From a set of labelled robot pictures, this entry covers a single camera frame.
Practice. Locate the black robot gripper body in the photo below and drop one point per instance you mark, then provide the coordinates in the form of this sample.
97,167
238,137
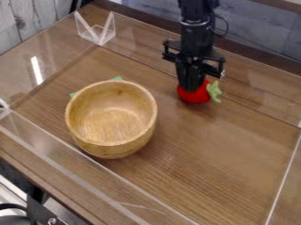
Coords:
210,60

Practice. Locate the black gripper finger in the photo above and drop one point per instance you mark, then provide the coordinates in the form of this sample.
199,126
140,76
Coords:
196,76
181,72

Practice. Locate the red plush fruit green stem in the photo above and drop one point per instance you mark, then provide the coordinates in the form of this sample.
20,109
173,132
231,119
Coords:
207,92

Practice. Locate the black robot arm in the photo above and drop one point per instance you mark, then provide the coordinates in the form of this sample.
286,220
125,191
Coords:
196,25

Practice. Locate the green mat under bowl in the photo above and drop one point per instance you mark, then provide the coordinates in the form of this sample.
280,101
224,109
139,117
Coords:
117,78

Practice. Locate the light wooden bowl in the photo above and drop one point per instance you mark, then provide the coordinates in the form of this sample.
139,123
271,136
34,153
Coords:
111,118

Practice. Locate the clear acrylic tray enclosure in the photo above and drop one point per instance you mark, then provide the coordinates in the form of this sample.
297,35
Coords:
222,162

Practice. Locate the black metal bracket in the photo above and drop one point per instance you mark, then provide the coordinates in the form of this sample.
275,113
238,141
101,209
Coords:
38,215

